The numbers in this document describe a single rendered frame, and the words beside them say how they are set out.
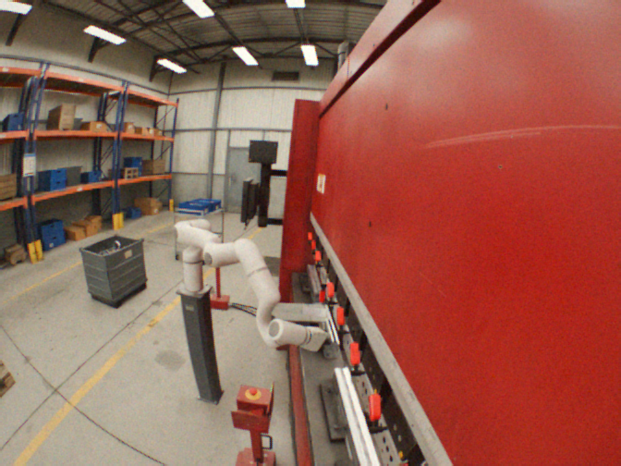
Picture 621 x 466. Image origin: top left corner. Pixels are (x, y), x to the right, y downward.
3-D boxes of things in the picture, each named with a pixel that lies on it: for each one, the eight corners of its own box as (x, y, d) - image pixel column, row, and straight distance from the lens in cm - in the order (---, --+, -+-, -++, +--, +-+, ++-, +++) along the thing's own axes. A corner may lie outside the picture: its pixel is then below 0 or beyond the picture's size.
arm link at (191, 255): (179, 259, 164) (177, 219, 157) (205, 253, 171) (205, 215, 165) (188, 265, 154) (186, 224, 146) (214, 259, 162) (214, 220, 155)
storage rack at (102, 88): (96, 225, 828) (103, 87, 837) (116, 228, 754) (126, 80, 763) (24, 251, 701) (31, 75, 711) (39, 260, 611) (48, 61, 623)
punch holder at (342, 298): (332, 313, 115) (337, 278, 107) (351, 313, 117) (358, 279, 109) (339, 334, 103) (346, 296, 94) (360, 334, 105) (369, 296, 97)
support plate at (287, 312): (275, 303, 155) (275, 302, 154) (321, 305, 157) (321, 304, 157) (274, 321, 140) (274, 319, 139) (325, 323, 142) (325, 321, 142)
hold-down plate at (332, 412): (319, 387, 121) (320, 383, 119) (332, 387, 122) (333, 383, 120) (330, 442, 104) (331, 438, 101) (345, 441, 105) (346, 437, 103)
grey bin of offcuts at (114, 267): (122, 277, 444) (116, 233, 421) (149, 286, 406) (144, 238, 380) (89, 299, 400) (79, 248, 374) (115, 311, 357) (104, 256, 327)
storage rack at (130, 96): (151, 208, 1020) (158, 101, 1028) (171, 210, 961) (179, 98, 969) (98, 224, 834) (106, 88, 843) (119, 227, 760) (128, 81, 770)
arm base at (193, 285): (174, 291, 166) (171, 263, 159) (188, 279, 180) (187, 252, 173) (200, 299, 157) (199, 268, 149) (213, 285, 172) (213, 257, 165)
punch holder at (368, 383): (354, 380, 84) (366, 338, 74) (381, 377, 87) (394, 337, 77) (367, 416, 75) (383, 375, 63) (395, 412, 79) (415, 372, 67)
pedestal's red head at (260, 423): (242, 398, 142) (239, 375, 129) (273, 403, 140) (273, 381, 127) (233, 428, 131) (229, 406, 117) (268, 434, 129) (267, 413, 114)
